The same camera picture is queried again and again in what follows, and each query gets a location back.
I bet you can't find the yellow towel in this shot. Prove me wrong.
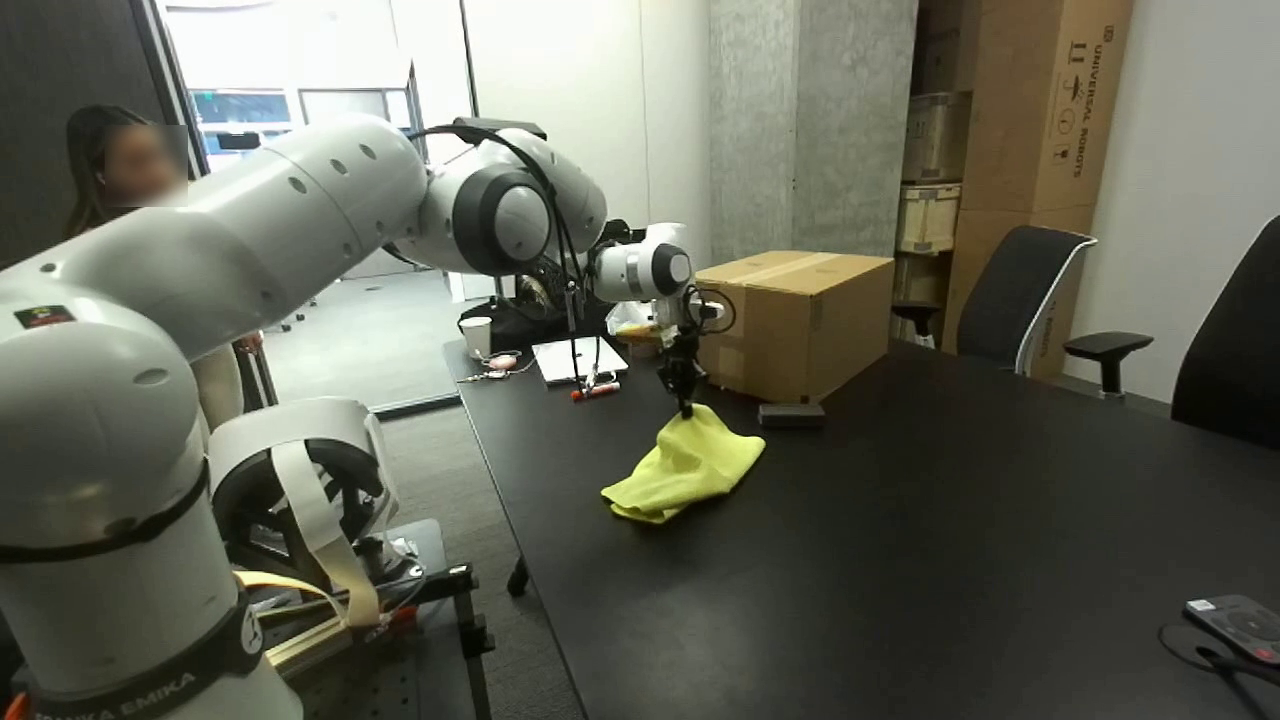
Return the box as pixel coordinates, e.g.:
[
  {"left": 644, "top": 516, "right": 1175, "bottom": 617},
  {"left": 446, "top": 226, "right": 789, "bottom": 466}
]
[{"left": 600, "top": 402, "right": 768, "bottom": 526}]

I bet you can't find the clear plastic bag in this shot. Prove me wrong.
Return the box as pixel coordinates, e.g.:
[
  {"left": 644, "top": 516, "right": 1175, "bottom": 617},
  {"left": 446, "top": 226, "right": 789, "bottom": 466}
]
[{"left": 604, "top": 299, "right": 665, "bottom": 353}]

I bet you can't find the brown cardboard box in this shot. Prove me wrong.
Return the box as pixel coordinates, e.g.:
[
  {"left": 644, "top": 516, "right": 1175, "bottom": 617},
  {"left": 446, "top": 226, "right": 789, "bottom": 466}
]
[{"left": 694, "top": 250, "right": 897, "bottom": 405}]

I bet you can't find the small black box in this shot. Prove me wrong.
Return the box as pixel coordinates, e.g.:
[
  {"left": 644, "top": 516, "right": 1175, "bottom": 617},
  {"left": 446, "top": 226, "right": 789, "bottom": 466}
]
[{"left": 757, "top": 401, "right": 828, "bottom": 430}]

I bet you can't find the black bag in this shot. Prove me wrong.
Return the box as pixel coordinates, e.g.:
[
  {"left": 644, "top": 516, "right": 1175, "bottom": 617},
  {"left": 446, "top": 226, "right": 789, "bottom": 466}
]
[{"left": 488, "top": 292, "right": 617, "bottom": 354}]

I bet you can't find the bunch of keys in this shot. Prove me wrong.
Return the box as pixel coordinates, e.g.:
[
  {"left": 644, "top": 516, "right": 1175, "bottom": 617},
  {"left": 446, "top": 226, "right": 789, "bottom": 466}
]
[{"left": 461, "top": 351, "right": 538, "bottom": 384}]

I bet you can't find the black and white office chair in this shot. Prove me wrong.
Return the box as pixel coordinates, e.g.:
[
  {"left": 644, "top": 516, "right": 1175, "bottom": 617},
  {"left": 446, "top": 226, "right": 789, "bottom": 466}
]
[{"left": 889, "top": 224, "right": 1157, "bottom": 398}]

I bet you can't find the stack of small boxes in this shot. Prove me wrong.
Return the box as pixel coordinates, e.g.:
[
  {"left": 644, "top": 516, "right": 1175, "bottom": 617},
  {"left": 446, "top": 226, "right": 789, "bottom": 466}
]
[{"left": 892, "top": 0, "right": 977, "bottom": 349}]

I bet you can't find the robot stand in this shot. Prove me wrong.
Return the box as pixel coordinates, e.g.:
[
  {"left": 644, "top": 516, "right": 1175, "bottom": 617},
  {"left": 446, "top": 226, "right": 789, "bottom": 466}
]
[{"left": 228, "top": 517, "right": 498, "bottom": 720}]

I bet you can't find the stack of tall cardboard boxes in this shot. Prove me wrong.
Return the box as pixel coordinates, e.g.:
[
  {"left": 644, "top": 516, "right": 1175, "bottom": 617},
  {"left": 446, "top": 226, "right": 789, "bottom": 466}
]
[{"left": 939, "top": 0, "right": 1137, "bottom": 382}]

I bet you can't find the black remote control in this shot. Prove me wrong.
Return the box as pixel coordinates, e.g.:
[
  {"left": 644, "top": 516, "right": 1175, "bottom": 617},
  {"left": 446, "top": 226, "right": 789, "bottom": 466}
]
[{"left": 1184, "top": 594, "right": 1280, "bottom": 668}]

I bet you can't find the person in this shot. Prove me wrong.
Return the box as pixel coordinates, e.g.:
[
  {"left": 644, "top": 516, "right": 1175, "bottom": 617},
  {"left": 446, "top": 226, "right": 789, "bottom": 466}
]
[{"left": 64, "top": 104, "right": 269, "bottom": 433}]

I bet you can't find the black cable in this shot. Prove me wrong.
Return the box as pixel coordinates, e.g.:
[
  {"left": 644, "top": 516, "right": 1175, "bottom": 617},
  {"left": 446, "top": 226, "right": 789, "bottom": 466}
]
[{"left": 1158, "top": 621, "right": 1280, "bottom": 720}]

